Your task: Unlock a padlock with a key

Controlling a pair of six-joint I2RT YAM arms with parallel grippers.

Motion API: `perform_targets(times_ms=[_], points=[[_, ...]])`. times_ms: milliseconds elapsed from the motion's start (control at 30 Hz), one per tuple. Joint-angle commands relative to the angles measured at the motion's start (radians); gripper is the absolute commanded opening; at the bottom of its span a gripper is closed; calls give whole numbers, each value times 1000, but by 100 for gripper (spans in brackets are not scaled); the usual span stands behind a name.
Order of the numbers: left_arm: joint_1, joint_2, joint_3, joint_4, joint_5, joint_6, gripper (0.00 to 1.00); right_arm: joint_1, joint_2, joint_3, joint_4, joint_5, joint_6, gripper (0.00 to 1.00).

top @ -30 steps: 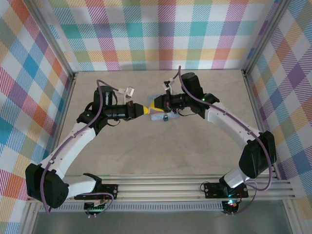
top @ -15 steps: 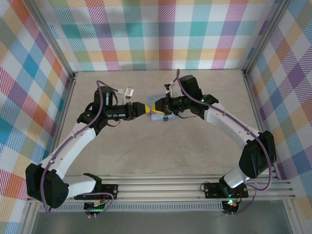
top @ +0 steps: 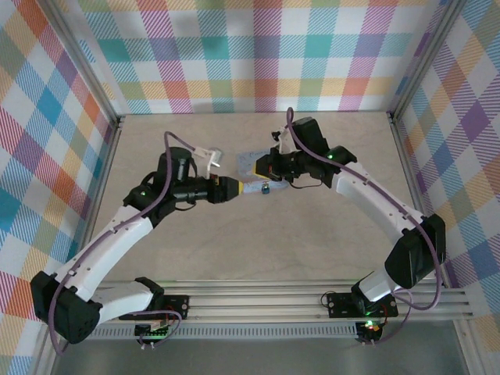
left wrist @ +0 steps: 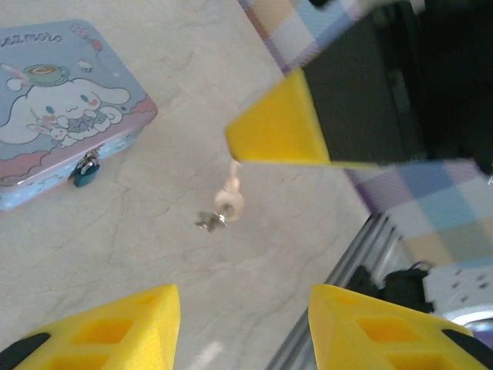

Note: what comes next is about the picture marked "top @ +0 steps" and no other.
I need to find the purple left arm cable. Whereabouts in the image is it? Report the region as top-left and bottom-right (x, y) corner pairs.
(48, 130), (208, 355)

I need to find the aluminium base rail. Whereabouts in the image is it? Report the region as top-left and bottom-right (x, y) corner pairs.
(97, 279), (476, 323)

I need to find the left controller circuit board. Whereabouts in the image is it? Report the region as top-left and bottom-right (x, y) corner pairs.
(134, 320), (173, 340)

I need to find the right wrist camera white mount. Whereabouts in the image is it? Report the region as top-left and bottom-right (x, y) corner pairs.
(270, 123), (302, 154)

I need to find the aluminium frame side rail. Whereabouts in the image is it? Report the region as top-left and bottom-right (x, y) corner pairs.
(37, 115), (126, 375)
(386, 111), (450, 286)

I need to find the controller circuit board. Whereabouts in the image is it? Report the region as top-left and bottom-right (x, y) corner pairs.
(357, 320), (383, 338)
(134, 320), (173, 340)

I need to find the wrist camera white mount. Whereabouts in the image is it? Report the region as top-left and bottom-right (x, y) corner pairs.
(270, 123), (302, 154)
(193, 146), (227, 177)

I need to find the right controller circuit board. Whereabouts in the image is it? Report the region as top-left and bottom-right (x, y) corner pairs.
(357, 320), (383, 338)

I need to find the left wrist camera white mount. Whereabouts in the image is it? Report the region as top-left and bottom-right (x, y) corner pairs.
(193, 146), (227, 177)

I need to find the thin black right gripper wire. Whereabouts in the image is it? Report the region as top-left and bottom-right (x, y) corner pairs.
(287, 176), (327, 190)

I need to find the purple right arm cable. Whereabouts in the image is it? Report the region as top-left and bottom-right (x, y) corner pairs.
(285, 107), (445, 347)

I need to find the aluminium frame post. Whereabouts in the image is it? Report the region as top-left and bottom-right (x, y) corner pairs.
(37, 0), (125, 130)
(388, 0), (468, 118)

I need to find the grey metal floor plate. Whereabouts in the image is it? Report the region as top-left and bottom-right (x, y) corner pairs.
(50, 337), (470, 375)

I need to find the thin black gripper wire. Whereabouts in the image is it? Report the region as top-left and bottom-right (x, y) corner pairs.
(170, 201), (200, 214)
(287, 176), (327, 190)

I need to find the thin black left gripper wire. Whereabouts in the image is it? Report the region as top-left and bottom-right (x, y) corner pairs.
(170, 201), (200, 214)

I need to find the grey slotted cable duct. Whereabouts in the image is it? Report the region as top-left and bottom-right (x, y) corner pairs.
(91, 322), (360, 341)

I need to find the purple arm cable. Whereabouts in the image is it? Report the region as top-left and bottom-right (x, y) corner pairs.
(48, 130), (208, 355)
(285, 107), (445, 347)

